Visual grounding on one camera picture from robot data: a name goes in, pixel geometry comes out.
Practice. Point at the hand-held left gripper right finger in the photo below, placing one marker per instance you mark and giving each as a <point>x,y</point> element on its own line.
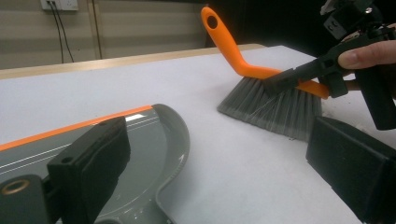
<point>351,168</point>

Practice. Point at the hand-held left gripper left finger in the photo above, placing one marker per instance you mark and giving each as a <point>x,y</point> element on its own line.
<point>90,168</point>

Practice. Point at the grey dustpan with orange edge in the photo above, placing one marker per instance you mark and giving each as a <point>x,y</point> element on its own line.
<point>149,149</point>

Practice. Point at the orange brush with grey bristles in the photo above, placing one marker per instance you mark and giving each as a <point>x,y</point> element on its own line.
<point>230,46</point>

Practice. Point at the black curtain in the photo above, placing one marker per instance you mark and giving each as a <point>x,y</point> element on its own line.
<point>280,21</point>

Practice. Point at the wooden table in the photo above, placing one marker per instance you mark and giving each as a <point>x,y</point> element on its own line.
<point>93,63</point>

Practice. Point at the white wall outlet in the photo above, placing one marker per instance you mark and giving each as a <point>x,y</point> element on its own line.
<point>59,4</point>

